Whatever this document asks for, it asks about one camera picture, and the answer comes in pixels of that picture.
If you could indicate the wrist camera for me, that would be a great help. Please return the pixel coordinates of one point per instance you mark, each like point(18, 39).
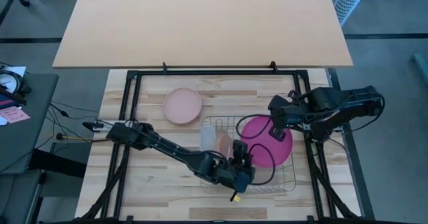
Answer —
point(240, 148)
point(278, 133)

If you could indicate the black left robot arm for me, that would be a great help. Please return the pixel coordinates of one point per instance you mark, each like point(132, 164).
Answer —
point(167, 147)

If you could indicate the pink sticky note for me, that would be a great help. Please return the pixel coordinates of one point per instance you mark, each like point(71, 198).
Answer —
point(15, 114)

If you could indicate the grey side table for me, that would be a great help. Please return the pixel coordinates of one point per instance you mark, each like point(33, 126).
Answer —
point(30, 133)

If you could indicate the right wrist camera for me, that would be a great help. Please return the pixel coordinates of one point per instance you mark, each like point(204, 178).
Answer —
point(278, 133)

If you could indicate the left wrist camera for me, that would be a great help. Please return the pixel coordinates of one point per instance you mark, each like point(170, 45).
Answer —
point(240, 148)

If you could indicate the dark purple notebook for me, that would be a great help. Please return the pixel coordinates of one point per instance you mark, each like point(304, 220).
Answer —
point(5, 103)

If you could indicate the black aluminium frame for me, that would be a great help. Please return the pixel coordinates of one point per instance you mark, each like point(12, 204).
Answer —
point(217, 72)

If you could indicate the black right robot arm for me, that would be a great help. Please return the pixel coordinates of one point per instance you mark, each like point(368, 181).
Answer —
point(351, 98)

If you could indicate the large wooden desk top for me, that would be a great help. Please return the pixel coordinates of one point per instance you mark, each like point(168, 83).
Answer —
point(200, 26)

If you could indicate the black frame clamp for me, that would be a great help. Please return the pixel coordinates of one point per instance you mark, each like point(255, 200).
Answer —
point(164, 67)
point(273, 66)

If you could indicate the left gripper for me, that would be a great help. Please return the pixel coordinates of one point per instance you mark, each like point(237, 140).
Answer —
point(230, 177)

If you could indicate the white paper sheet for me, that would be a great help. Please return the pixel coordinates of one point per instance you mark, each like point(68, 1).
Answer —
point(16, 71)

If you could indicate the orange round plate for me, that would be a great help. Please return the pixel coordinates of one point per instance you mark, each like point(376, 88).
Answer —
point(223, 145)

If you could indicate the black table side rail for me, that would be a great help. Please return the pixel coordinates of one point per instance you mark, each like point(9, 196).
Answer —
point(357, 184)

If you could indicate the translucent white cutlery holder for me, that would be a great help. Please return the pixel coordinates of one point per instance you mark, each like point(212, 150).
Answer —
point(207, 138)

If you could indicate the grey side table leg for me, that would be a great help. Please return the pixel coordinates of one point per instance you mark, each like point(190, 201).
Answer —
point(35, 197)

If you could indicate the pale pink round plate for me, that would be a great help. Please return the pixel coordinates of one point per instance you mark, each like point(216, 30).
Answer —
point(182, 106)

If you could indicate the magenta round plate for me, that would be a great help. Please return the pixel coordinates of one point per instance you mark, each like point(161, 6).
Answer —
point(264, 152)

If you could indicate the yellow tape tag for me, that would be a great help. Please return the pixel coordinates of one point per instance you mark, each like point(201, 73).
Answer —
point(237, 199)

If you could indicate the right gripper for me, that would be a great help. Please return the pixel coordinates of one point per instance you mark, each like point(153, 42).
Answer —
point(286, 112)

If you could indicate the grey metal desk leg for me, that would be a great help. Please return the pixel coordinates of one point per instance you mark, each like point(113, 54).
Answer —
point(422, 61)

